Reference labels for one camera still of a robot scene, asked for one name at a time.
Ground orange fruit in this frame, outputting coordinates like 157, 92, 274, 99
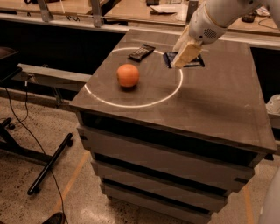
116, 64, 140, 88

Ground black stand base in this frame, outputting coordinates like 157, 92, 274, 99
0, 117, 73, 195

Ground dark rxbar chocolate wrapper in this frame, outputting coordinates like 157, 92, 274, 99
129, 44, 155, 62

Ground black mesh cup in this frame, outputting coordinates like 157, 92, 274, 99
241, 13, 256, 23

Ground grey drawer cabinet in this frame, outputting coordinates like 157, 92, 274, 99
71, 30, 277, 224

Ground dark shoe tip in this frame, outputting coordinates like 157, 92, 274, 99
42, 212, 66, 224

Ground blue rxbar blueberry wrapper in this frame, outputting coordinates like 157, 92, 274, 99
163, 52, 205, 68

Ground black floor cable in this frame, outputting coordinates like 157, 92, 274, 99
3, 73, 69, 224

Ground white papers on desk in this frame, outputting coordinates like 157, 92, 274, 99
150, 3, 188, 14

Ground grey metal post far left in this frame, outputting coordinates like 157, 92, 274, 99
37, 0, 53, 22

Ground grey metal post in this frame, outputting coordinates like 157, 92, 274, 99
90, 0, 103, 28
185, 0, 199, 24
37, 0, 53, 22

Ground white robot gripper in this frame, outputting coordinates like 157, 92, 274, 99
172, 2, 227, 62

